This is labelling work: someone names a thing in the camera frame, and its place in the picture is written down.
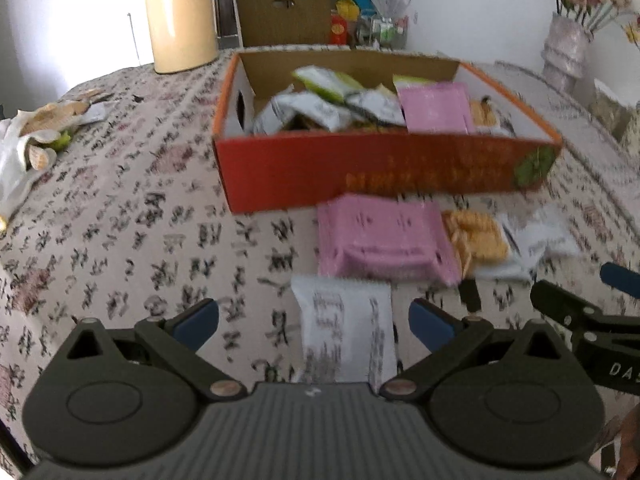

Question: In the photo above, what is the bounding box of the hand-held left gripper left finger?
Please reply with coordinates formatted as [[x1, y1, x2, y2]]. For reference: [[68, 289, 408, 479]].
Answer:
[[64, 299, 250, 402]]

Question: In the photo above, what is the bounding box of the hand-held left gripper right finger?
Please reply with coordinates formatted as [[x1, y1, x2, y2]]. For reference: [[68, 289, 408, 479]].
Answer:
[[378, 299, 576, 402]]

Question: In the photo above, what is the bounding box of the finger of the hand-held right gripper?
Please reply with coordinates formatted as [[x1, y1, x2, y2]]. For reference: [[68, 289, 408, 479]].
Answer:
[[530, 280, 601, 333], [600, 261, 640, 295]]

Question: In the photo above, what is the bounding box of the small white snack packet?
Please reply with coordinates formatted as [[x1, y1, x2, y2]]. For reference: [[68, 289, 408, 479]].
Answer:
[[472, 207, 581, 281], [291, 275, 398, 383], [252, 91, 351, 133]]

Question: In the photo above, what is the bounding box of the red cardboard box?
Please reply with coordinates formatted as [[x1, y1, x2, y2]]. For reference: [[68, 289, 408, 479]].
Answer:
[[212, 49, 563, 215]]

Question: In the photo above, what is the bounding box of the long green white snack packet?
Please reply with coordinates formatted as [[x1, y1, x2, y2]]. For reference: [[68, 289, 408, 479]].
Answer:
[[292, 66, 371, 103]]

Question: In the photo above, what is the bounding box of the person's right forearm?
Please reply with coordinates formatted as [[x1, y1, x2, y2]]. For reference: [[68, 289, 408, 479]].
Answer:
[[617, 407, 640, 480]]

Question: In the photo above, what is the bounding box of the cracker snack packet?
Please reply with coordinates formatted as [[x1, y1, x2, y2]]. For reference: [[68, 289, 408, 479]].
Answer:
[[470, 97, 516, 136], [442, 210, 511, 278]]

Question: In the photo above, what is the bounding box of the grey quilted cover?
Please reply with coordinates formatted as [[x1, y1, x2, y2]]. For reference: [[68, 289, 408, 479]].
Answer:
[[435, 50, 640, 171]]

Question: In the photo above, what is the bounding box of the clear bag of dried goods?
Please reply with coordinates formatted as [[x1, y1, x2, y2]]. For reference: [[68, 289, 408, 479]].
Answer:
[[590, 80, 632, 122]]

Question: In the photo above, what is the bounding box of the silver grey snack packet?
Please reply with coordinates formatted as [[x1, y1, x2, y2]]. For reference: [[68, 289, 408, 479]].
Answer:
[[345, 87, 406, 126]]

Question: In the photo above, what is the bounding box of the small white sachet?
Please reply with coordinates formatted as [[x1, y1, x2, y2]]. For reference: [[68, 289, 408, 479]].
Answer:
[[80, 102, 118, 126]]

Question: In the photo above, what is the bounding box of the pink ribbed vase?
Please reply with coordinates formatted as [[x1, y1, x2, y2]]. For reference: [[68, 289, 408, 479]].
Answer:
[[542, 12, 593, 92]]

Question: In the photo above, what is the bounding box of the short green snack packet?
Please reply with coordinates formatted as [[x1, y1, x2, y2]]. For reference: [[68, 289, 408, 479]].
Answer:
[[392, 74, 436, 92]]

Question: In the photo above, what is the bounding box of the thin white pole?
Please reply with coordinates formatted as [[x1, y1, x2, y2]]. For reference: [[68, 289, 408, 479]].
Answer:
[[127, 12, 141, 68]]

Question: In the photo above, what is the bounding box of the yellow thermos jug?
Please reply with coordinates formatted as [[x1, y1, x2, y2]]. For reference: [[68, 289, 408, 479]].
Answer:
[[145, 0, 220, 75]]

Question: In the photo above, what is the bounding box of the wire rack with bottles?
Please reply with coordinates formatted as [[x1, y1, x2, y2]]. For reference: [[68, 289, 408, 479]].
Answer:
[[356, 12, 408, 50]]

